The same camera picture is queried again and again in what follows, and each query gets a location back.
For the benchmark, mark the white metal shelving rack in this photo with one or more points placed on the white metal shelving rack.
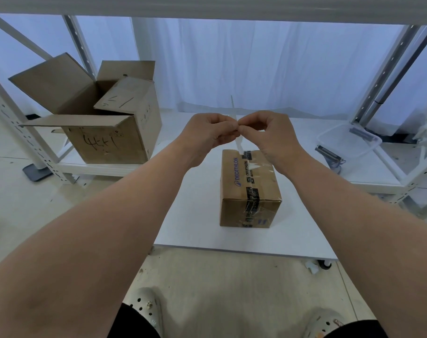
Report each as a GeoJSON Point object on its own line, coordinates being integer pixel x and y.
{"type": "Point", "coordinates": [41, 154]}

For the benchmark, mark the person's left beige clog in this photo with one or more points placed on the person's left beige clog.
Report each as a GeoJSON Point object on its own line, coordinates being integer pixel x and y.
{"type": "Point", "coordinates": [144, 306]}

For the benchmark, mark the person's right thumb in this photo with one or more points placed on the person's right thumb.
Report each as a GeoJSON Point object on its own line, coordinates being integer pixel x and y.
{"type": "Point", "coordinates": [250, 129]}

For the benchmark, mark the black caster wheel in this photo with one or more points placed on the black caster wheel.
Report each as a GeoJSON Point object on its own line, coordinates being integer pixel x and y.
{"type": "Point", "coordinates": [325, 264]}

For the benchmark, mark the person's left hand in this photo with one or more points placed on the person's left hand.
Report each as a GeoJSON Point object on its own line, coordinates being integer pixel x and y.
{"type": "Point", "coordinates": [202, 133]}

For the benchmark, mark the small taped cardboard box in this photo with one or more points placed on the small taped cardboard box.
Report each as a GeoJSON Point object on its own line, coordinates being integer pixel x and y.
{"type": "Point", "coordinates": [250, 204]}

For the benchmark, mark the black shorts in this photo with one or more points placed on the black shorts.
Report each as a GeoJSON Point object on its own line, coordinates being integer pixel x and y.
{"type": "Point", "coordinates": [129, 323]}

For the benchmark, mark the person's left thumb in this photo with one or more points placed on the person's left thumb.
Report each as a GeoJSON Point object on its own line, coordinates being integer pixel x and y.
{"type": "Point", "coordinates": [224, 133]}

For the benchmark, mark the person's left forearm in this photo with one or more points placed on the person's left forearm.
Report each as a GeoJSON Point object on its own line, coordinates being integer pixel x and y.
{"type": "Point", "coordinates": [93, 235]}

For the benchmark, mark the white crumpled scrap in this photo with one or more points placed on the white crumpled scrap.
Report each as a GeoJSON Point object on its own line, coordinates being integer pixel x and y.
{"type": "Point", "coordinates": [312, 268]}

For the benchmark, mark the white curtain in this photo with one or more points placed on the white curtain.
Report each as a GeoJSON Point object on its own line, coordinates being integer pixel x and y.
{"type": "Point", "coordinates": [269, 66]}

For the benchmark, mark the person's right forearm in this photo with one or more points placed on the person's right forearm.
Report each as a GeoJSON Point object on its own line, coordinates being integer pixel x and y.
{"type": "Point", "coordinates": [368, 235]}

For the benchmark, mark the large open cardboard box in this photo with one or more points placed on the large open cardboard box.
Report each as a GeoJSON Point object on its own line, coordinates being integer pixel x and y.
{"type": "Point", "coordinates": [107, 140]}

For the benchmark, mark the black rack foot pad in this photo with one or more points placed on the black rack foot pad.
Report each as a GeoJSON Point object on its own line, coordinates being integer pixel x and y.
{"type": "Point", "coordinates": [37, 172]}

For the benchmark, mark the grey tool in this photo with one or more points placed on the grey tool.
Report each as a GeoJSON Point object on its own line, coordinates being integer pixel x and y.
{"type": "Point", "coordinates": [361, 133]}

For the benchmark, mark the clear plastic container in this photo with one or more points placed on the clear plastic container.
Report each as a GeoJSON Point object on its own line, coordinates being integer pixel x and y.
{"type": "Point", "coordinates": [343, 144]}

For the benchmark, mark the person's right beige clog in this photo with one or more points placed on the person's right beige clog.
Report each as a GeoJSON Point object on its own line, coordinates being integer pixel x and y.
{"type": "Point", "coordinates": [322, 323]}

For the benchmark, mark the person's right hand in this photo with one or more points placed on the person's right hand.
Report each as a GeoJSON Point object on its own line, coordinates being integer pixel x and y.
{"type": "Point", "coordinates": [276, 140]}

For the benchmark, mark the person's beige clog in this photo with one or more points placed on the person's beige clog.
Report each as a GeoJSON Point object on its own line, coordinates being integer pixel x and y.
{"type": "Point", "coordinates": [144, 306]}
{"type": "Point", "coordinates": [322, 323]}

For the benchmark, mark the clear tape strip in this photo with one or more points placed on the clear tape strip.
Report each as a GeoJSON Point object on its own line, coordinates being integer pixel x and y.
{"type": "Point", "coordinates": [232, 106]}

